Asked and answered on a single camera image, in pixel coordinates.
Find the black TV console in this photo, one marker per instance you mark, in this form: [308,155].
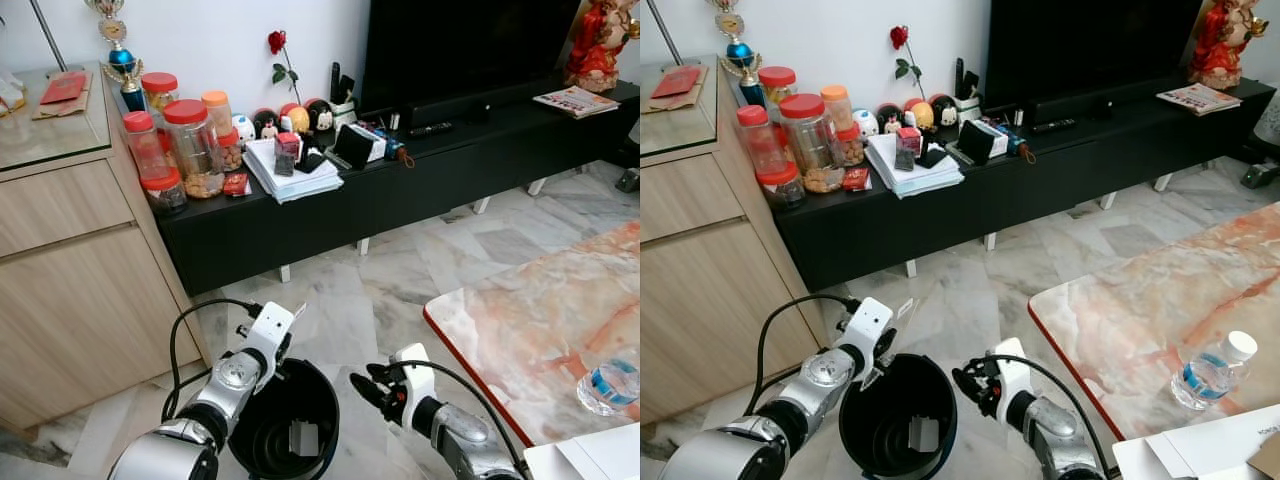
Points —
[420,200]
[1050,195]

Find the red and white magazine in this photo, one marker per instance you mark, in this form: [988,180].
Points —
[1198,98]
[575,102]

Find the black round figurine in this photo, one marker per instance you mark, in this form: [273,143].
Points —
[943,109]
[320,113]

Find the orange lid snack jar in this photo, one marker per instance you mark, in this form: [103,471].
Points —
[217,112]
[836,107]

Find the large red lid snack jar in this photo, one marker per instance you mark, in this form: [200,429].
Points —
[195,150]
[810,145]

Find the black flat screen television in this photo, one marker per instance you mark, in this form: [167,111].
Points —
[1090,45]
[460,50]

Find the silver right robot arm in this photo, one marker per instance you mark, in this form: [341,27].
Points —
[465,440]
[1055,435]

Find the black phone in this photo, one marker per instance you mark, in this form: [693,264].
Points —
[311,161]
[934,157]

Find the red and gold figurine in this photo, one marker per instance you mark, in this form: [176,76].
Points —
[600,50]
[1222,50]

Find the white paper stack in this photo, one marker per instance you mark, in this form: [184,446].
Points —
[910,182]
[290,185]

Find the black remote control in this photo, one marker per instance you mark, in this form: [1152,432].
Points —
[432,128]
[1055,125]

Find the black soundbar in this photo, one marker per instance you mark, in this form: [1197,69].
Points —
[1070,107]
[450,110]

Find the flat brown cardboard box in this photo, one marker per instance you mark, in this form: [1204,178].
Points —
[1266,458]

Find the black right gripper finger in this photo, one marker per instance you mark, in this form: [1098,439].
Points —
[966,382]
[365,387]
[978,363]
[380,368]

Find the light wooden cabinet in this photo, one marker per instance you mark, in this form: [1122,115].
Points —
[70,280]
[700,300]

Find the white round figurine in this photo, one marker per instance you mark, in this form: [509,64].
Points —
[243,127]
[866,122]

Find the red artificial rose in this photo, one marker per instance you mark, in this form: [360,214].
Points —
[277,42]
[899,37]

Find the small red lid snack jar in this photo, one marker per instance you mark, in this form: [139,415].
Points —
[231,150]
[851,145]

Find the white paper envelope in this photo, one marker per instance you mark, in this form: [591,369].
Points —
[1180,455]
[590,455]

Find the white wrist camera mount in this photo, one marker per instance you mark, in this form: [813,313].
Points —
[865,322]
[1012,375]
[268,328]
[415,380]

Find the black haired doll figurine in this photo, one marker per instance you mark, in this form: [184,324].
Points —
[890,118]
[266,124]

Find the small red grey box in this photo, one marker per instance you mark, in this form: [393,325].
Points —
[286,152]
[908,147]

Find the small red packet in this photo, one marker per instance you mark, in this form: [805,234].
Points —
[856,179]
[236,184]

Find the yellow round figurine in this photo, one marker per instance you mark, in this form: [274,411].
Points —
[919,115]
[296,119]

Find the short red lid snack jar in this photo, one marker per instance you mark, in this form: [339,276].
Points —
[165,192]
[782,187]

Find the black wallet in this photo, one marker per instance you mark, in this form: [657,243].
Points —
[352,147]
[975,142]

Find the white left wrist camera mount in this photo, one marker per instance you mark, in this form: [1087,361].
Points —
[865,322]
[268,328]

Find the black rubbish bin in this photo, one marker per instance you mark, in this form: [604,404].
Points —
[915,395]
[300,400]

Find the brown envelope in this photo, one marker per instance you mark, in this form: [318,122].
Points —
[690,103]
[55,110]

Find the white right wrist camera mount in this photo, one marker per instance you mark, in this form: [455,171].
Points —
[415,380]
[1012,375]

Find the gold and blue trophy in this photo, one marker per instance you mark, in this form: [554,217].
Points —
[122,60]
[740,55]

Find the thin metal pole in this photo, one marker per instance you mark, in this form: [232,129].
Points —
[42,35]
[665,32]

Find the holder with black remotes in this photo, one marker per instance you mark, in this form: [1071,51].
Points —
[343,100]
[967,95]

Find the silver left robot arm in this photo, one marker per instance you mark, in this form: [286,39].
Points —
[790,415]
[190,430]

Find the clear plastic water bottle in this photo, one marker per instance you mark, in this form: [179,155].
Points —
[1212,372]
[610,385]

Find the red envelope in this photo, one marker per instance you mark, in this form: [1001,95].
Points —
[676,82]
[63,88]

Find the small white box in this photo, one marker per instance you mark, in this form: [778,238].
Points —
[376,140]
[1001,135]

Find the small floor appliance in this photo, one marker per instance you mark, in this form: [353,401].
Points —
[1265,130]
[628,180]

